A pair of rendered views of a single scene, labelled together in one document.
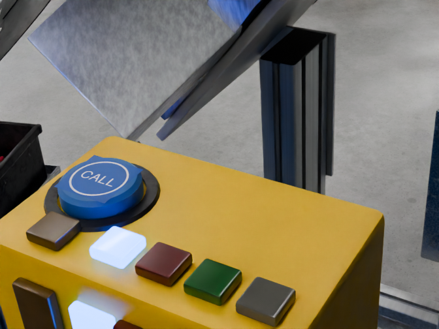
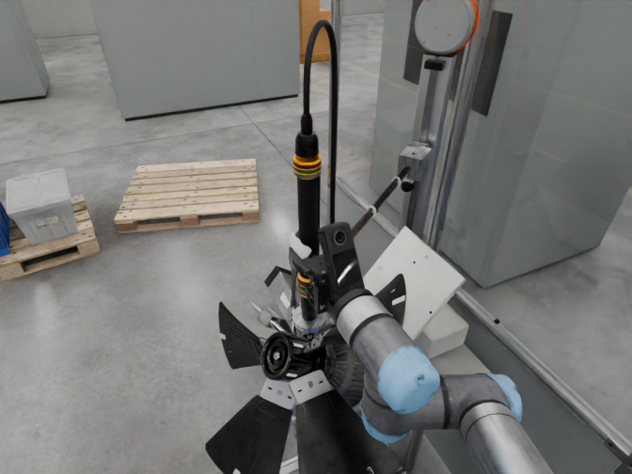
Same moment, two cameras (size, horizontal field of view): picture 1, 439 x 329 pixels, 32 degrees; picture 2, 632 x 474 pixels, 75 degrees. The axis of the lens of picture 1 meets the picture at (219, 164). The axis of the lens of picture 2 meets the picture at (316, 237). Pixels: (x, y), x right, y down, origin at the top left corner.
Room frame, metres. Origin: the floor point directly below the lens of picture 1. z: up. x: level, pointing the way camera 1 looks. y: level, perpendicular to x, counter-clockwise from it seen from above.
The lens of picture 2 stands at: (0.42, 0.56, 2.07)
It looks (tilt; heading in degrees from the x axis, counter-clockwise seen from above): 37 degrees down; 301
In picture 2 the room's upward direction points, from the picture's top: straight up
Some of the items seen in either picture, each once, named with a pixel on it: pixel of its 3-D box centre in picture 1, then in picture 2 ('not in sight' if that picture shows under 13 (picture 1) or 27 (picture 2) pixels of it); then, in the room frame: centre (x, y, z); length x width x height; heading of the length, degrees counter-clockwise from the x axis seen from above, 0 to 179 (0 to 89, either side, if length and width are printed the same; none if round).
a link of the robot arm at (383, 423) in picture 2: not in sight; (399, 402); (0.50, 0.20, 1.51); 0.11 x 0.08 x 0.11; 31
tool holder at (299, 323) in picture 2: not in sight; (311, 299); (0.74, 0.06, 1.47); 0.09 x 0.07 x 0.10; 91
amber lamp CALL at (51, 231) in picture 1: (53, 230); not in sight; (0.27, 0.08, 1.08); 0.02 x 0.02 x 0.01; 56
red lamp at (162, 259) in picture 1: (163, 263); not in sight; (0.24, 0.03, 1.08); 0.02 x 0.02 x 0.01; 56
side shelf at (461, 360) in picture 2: not in sight; (437, 357); (0.53, -0.46, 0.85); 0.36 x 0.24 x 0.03; 146
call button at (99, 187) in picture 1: (101, 190); not in sight; (0.30, 0.06, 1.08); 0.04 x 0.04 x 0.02
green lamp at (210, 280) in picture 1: (213, 281); not in sight; (0.23, 0.01, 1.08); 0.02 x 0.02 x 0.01; 56
